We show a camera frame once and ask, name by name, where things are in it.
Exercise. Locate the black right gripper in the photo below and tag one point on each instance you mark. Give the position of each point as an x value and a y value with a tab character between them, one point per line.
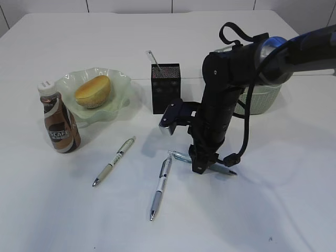
226	76

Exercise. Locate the clear grey pen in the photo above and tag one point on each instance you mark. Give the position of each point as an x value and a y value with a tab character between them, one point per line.
215	167

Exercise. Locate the white grey pen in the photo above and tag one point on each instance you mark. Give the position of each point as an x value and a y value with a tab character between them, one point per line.
165	169

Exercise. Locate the beige grip pen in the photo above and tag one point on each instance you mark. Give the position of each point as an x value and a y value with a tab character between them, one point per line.
109	167

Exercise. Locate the transparent plastic ruler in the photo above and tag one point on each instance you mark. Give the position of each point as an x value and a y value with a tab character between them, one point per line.
153	61

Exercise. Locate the sugared bread bun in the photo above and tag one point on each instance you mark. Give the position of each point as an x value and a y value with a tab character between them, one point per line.
94	92

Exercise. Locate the brown Nescafe coffee bottle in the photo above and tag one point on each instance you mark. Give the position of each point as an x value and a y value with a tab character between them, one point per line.
59	121

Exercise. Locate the black blue right robot arm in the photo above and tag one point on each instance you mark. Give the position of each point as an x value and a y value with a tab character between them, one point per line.
278	59

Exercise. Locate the green plastic woven basket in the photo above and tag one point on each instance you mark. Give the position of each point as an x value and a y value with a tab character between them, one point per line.
262	98

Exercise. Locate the black mesh pen holder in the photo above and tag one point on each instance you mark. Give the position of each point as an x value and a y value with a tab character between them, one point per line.
165	85

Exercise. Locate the green glass ruffled plate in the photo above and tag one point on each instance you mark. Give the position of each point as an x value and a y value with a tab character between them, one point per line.
118	98

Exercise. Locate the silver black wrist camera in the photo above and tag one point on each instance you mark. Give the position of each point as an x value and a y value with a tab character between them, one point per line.
178	113

